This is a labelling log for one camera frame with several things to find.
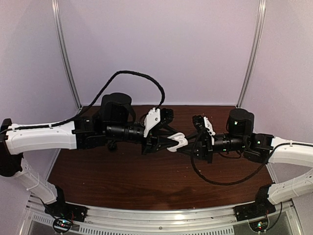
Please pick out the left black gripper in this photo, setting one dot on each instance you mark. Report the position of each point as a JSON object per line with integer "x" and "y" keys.
{"x": 154, "y": 142}

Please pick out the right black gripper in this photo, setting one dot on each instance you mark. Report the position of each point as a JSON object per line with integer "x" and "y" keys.
{"x": 204, "y": 148}

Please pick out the white charging case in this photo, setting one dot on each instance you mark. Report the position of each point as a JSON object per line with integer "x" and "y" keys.
{"x": 180, "y": 139}

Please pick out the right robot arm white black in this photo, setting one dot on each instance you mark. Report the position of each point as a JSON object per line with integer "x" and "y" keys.
{"x": 255, "y": 147}

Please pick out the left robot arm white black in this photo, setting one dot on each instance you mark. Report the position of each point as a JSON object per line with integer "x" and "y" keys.
{"x": 113, "y": 122}

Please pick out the right circuit board with leds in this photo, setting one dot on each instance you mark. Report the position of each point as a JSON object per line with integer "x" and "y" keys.
{"x": 259, "y": 226}

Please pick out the circuit board with leds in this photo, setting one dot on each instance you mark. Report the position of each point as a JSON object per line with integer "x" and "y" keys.
{"x": 61, "y": 225}
{"x": 259, "y": 226}

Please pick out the left circuit board with leds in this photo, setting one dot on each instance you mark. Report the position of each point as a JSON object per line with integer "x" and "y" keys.
{"x": 61, "y": 225}

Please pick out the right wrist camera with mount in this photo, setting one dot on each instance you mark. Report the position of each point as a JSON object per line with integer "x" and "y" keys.
{"x": 203, "y": 123}

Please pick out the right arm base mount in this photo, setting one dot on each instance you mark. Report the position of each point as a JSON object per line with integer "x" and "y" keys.
{"x": 253, "y": 210}

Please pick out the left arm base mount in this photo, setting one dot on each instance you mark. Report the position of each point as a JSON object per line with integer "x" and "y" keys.
{"x": 66, "y": 211}

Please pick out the right aluminium frame post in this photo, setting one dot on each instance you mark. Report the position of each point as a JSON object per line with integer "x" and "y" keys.
{"x": 259, "y": 26}

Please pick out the aluminium frame post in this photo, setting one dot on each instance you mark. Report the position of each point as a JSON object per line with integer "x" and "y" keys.
{"x": 259, "y": 26}
{"x": 64, "y": 53}

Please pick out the left aluminium frame post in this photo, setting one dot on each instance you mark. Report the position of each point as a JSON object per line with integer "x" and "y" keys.
{"x": 64, "y": 53}

